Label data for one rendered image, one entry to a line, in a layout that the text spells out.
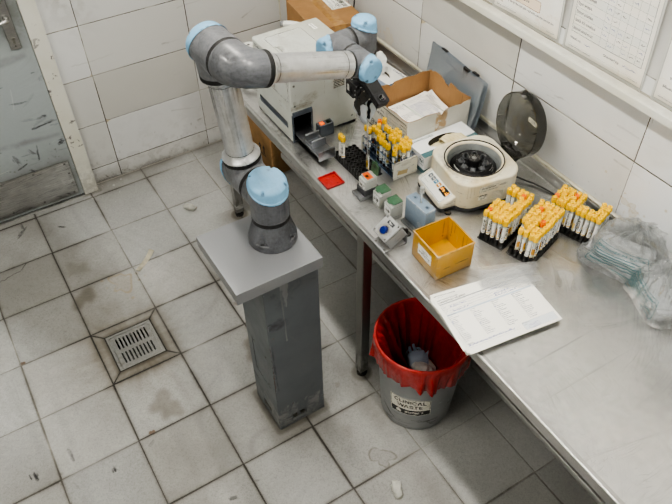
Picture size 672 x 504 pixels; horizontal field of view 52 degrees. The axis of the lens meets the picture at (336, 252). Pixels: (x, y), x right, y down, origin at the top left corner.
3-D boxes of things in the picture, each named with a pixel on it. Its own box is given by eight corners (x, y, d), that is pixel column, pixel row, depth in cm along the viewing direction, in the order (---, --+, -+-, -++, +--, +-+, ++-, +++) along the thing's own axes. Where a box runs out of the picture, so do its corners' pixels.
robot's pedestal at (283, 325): (280, 430, 270) (260, 279, 207) (257, 393, 282) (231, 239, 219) (324, 406, 277) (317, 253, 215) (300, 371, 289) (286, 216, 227)
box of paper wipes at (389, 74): (349, 75, 287) (349, 47, 278) (372, 66, 291) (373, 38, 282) (383, 100, 273) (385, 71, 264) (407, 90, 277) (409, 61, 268)
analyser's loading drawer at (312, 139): (290, 133, 255) (290, 121, 252) (306, 127, 258) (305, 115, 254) (319, 162, 243) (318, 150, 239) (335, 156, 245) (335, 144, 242)
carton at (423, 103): (366, 124, 262) (367, 89, 251) (427, 101, 272) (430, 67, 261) (404, 158, 247) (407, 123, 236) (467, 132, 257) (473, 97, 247)
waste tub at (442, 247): (410, 253, 214) (412, 230, 207) (446, 238, 218) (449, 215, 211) (435, 281, 206) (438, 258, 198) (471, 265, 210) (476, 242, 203)
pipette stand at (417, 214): (400, 221, 224) (402, 197, 217) (417, 213, 227) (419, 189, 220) (419, 239, 218) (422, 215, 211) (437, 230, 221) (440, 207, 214)
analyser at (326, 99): (258, 106, 271) (250, 35, 250) (318, 86, 281) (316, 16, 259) (296, 147, 253) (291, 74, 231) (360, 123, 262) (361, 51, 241)
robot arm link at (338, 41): (334, 49, 192) (366, 37, 196) (312, 33, 199) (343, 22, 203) (335, 74, 198) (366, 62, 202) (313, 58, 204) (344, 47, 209)
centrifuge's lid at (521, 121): (505, 76, 223) (525, 73, 226) (485, 141, 240) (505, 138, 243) (543, 111, 210) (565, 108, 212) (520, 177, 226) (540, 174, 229)
